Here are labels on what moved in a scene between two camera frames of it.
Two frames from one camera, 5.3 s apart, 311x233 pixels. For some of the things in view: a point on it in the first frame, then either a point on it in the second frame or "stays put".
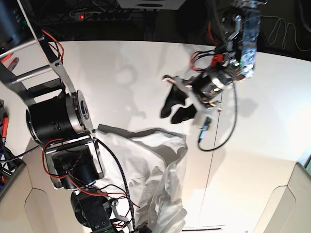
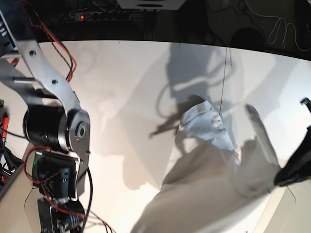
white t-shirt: x=146 y=169 to x=208 y=181
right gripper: x=208 y=88 to x=298 y=167
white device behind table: x=150 y=4 stays put
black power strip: x=117 y=15 stays put
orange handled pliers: x=5 y=124 stays put
